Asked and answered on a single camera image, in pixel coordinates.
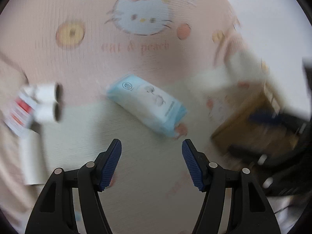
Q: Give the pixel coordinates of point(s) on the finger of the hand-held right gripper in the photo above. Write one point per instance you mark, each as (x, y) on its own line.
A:
(246, 153)
(275, 118)

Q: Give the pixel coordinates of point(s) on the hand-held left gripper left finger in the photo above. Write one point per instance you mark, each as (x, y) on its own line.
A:
(111, 168)

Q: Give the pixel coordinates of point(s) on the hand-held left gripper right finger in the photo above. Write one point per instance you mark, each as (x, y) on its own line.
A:
(192, 168)

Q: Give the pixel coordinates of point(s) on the brown cardboard box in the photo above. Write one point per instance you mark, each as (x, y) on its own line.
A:
(243, 131)

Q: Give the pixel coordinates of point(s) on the blue white wet wipes pack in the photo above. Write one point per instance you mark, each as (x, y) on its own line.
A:
(146, 102)

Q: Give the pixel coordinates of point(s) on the red white squeeze tube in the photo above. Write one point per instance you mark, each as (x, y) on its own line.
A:
(19, 113)

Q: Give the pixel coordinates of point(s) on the pink cream printed blanket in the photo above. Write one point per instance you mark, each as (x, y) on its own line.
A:
(73, 65)

